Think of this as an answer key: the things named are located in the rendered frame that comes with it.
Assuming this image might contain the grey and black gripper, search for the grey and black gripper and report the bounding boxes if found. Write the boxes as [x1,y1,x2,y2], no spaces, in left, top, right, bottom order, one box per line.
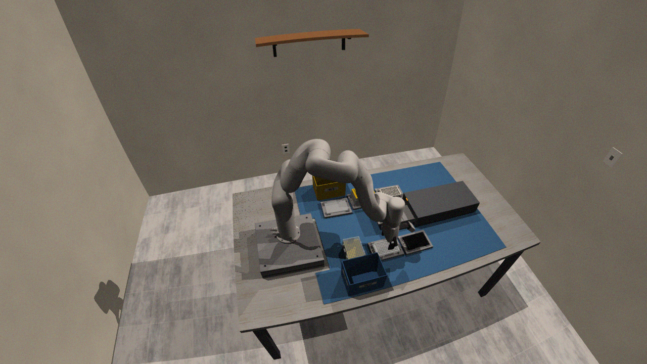
[382,219,399,250]

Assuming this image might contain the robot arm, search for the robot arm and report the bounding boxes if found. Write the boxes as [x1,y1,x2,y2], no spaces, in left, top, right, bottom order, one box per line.
[270,139,415,244]

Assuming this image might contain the yellow box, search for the yellow box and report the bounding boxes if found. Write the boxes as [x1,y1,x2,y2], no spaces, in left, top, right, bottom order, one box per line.
[312,176,346,201]

